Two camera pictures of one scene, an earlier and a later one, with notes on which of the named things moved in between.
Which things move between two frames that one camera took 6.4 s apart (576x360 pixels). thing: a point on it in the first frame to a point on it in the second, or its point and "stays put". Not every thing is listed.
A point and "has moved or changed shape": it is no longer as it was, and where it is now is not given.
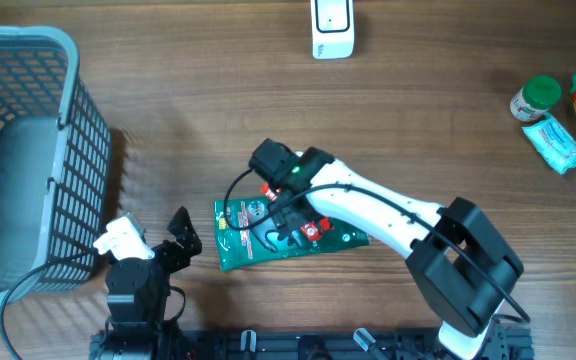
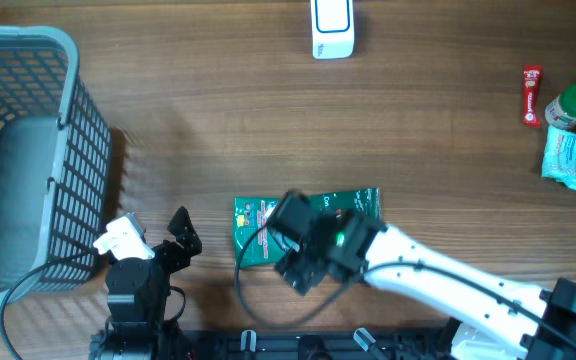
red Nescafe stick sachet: [312, 231] has moved or changed shape
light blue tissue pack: [556, 145] has moved or changed shape
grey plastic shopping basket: [39, 165] stays put
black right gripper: [285, 216] to [300, 266]
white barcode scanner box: [332, 29] stays put
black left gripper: [185, 236] stays put
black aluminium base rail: [337, 344] stays put
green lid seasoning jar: [538, 95] to [572, 108]
